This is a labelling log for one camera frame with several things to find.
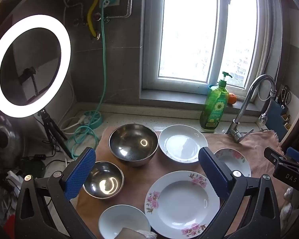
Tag steel pull-out sprayer hose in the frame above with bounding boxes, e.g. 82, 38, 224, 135
257, 37, 284, 125

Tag black cable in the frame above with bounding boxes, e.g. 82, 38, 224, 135
20, 142, 73, 172

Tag green dish soap bottle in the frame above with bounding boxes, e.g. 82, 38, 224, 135
200, 71, 233, 131

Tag teal power cable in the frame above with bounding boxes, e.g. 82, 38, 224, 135
67, 0, 110, 158

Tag white ring light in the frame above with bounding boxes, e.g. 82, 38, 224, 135
0, 14, 72, 118

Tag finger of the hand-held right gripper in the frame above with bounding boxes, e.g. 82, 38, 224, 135
286, 147, 299, 162
264, 147, 287, 165

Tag white cable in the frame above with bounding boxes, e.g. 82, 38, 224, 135
57, 80, 86, 133

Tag black scissors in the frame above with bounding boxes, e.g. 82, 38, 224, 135
280, 86, 292, 105

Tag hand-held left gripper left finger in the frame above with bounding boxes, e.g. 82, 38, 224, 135
14, 147, 100, 239

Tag small floral plate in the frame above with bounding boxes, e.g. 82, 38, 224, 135
213, 148, 252, 178

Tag small red steel bowl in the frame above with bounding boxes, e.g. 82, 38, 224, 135
83, 161, 124, 200

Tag blue knife holder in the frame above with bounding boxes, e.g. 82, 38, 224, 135
267, 97, 292, 136

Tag white leaf print plate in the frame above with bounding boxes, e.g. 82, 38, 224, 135
159, 124, 208, 163

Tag large floral plate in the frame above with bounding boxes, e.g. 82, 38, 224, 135
145, 170, 220, 239

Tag person's right hand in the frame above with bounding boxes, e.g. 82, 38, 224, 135
280, 187, 296, 226

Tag person's left hand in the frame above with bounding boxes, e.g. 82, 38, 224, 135
116, 226, 157, 239

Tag light blue bowl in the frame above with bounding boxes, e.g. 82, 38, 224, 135
98, 205, 151, 239

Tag steel kitchen faucet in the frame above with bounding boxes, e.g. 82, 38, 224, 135
224, 74, 276, 143

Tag yellow gas hose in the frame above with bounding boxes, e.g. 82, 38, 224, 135
87, 0, 101, 36

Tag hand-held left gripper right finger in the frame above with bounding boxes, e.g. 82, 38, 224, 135
198, 147, 281, 239

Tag pink towel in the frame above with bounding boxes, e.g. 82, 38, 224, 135
76, 126, 281, 239

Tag large steel bowl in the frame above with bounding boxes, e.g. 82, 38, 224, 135
109, 124, 159, 168

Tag black tripod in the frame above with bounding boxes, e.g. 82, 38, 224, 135
37, 110, 73, 158

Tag corrugated metal hose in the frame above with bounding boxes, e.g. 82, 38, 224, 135
107, 0, 133, 20
65, 0, 85, 22

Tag white framed window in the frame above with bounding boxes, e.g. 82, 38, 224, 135
140, 0, 283, 102

